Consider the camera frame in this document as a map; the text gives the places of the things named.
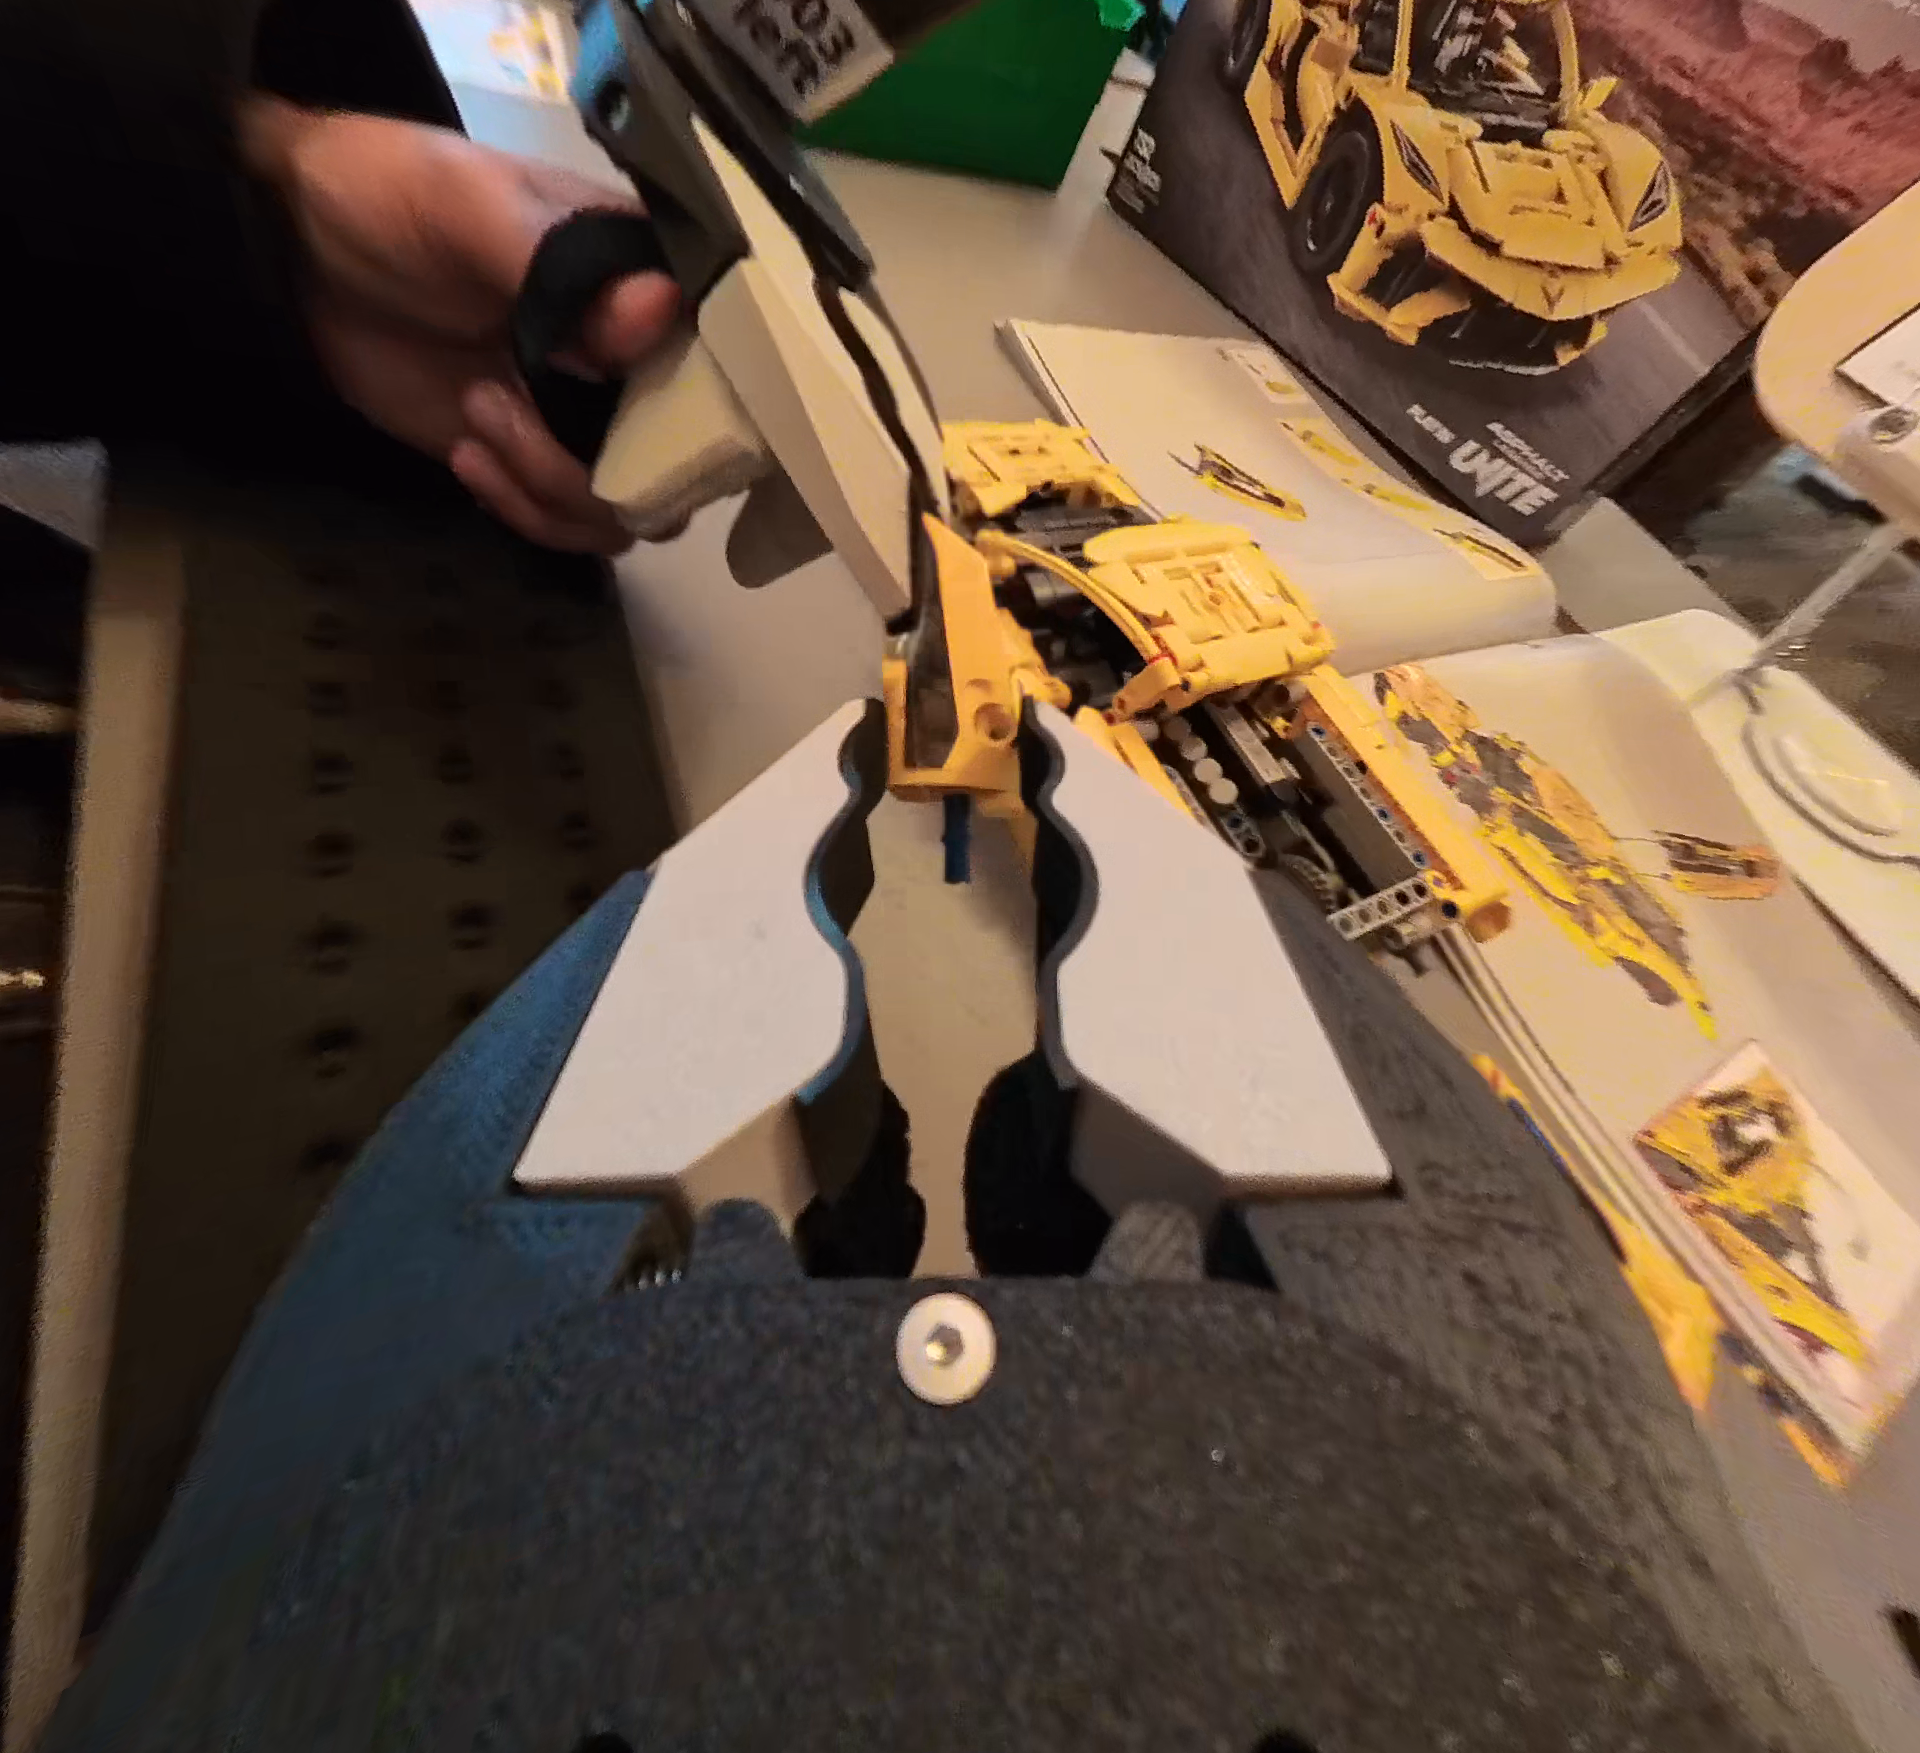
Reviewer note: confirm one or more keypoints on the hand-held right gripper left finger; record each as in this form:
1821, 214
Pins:
705, 1017

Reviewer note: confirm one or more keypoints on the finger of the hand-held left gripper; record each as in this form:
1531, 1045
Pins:
931, 673
826, 433

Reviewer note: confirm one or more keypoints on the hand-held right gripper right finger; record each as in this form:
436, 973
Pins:
1201, 1033

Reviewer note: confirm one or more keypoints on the yellow brick beam with pin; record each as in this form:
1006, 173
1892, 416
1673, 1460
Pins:
990, 718

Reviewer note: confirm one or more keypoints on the yellow toy brick car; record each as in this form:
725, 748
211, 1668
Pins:
1201, 597

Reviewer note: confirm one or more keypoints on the grey desk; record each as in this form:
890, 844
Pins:
961, 284

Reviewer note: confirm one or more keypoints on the person's left hand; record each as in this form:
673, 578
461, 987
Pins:
420, 284

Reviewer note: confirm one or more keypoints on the green plastic bin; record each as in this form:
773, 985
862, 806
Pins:
990, 59

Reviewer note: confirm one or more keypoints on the black perforated panel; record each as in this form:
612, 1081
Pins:
376, 808

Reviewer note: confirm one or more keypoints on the open instruction booklet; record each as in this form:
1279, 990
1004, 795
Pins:
1576, 763

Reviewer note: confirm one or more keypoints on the toy car picture box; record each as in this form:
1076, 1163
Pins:
1500, 133

